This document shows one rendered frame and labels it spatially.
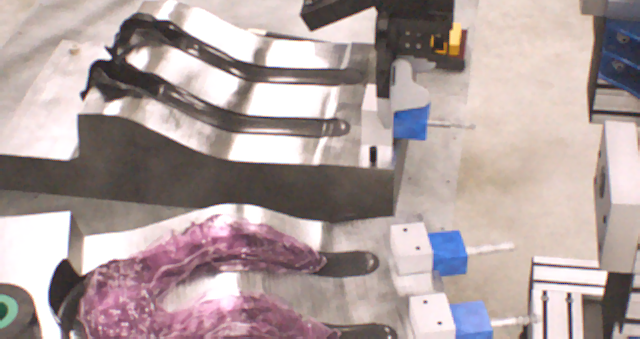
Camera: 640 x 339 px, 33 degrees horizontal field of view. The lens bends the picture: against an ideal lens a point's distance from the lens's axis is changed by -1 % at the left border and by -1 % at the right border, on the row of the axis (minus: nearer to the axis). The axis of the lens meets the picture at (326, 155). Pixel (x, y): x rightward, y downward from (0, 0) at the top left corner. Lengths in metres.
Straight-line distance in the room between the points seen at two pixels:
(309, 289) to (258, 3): 0.70
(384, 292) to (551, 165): 1.59
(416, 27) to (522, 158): 1.57
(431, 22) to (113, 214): 0.46
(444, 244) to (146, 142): 0.37
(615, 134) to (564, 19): 2.14
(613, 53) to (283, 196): 0.51
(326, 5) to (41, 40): 0.64
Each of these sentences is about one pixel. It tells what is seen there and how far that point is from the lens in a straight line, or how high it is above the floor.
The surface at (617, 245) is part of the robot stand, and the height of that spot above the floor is 0.94.
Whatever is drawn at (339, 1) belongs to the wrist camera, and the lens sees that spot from 1.17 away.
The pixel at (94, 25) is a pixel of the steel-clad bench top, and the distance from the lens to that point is 1.72.
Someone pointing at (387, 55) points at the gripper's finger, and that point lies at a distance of 1.17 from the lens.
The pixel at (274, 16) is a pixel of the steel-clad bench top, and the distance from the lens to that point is 1.69.
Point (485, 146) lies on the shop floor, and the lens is 2.74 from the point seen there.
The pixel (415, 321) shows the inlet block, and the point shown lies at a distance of 1.08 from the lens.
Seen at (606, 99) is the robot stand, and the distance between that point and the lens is 1.59.
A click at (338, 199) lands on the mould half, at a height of 0.84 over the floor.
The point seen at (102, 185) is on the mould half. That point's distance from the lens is 1.36.
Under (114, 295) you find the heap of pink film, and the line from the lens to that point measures 1.11.
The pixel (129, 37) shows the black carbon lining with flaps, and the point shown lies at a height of 0.94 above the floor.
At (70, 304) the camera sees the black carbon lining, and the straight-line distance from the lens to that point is 1.15.
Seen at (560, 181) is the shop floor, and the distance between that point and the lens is 2.66.
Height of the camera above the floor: 1.67
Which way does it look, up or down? 38 degrees down
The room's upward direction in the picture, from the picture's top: 2 degrees counter-clockwise
